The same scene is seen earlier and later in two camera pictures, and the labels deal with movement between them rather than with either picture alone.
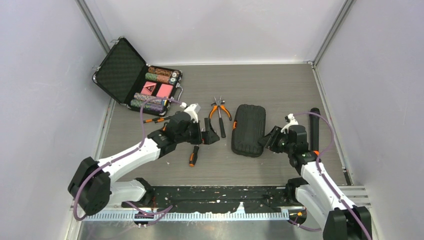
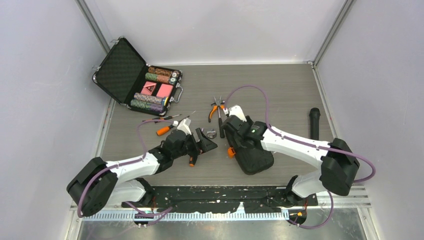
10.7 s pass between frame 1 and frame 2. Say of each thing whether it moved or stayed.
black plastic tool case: moved
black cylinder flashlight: stayed
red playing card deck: stayed
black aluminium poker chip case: stayed
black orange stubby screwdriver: stayed
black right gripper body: moved
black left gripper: moved
